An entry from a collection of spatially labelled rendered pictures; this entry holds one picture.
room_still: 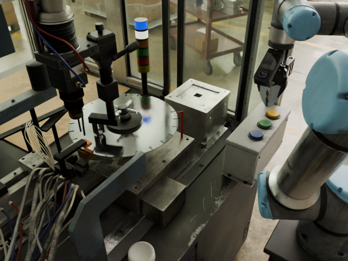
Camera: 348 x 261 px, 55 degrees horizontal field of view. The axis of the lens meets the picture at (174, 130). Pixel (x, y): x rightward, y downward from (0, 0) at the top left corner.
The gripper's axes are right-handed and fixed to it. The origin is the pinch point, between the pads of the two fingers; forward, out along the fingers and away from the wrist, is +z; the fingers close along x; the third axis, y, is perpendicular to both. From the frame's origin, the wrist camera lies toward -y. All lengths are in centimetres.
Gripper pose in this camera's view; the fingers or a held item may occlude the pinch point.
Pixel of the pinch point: (266, 104)
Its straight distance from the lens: 108.2
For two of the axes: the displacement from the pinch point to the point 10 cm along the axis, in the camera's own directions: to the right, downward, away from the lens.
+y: 5.7, -5.1, 6.5
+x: -8.2, -3.5, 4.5
